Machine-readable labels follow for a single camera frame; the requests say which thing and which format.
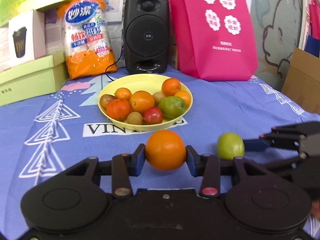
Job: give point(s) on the paper cups package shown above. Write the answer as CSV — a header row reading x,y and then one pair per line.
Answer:
x,y
87,45

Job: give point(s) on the small brown kiwi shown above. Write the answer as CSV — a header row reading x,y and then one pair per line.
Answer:
x,y
158,97

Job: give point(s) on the dark orange tangerine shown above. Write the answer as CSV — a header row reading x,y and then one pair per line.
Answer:
x,y
118,109

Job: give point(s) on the dark red tomato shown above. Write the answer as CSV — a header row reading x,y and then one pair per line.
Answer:
x,y
105,99

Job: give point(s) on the red cherry tomato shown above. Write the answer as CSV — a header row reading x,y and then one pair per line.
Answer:
x,y
153,116

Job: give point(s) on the black speaker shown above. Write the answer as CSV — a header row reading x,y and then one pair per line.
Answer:
x,y
146,36

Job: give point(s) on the yellow plastic plate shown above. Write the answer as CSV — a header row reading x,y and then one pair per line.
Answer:
x,y
151,83

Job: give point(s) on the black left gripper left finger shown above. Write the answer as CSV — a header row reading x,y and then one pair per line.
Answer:
x,y
120,169

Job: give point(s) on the large orange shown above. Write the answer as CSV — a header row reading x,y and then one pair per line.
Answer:
x,y
165,150

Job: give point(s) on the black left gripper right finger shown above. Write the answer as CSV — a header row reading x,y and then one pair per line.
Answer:
x,y
210,168

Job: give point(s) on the white cup box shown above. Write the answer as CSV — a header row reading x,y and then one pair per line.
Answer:
x,y
26,37

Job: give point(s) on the pink shopping bag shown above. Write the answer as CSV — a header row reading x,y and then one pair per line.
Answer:
x,y
214,39

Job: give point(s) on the green shoe box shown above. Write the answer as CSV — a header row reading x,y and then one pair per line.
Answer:
x,y
35,78

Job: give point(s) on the large green fruit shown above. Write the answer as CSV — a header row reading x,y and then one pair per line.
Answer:
x,y
172,107

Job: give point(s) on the cardboard box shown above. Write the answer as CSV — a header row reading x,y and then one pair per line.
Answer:
x,y
302,81

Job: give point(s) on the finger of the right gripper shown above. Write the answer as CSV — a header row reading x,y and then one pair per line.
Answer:
x,y
255,145

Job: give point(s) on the yellow orange kumquat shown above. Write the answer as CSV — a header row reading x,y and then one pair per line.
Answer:
x,y
123,93
185,96

